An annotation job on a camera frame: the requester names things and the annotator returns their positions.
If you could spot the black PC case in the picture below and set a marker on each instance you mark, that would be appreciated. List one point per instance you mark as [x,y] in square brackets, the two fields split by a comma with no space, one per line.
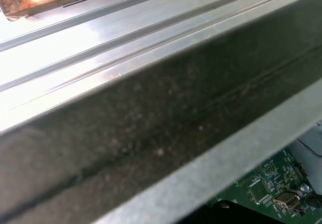
[151,113]

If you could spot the silver board screw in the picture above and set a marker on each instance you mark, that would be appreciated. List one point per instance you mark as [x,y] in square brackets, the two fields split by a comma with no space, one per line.
[305,188]

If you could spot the green motherboard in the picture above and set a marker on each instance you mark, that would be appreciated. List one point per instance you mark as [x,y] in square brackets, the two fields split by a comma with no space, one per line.
[276,178]

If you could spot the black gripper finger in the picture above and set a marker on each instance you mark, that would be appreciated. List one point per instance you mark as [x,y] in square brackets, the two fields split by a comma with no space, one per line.
[226,216]

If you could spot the internal USB port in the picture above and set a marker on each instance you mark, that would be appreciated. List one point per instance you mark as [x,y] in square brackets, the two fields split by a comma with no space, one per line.
[286,200]

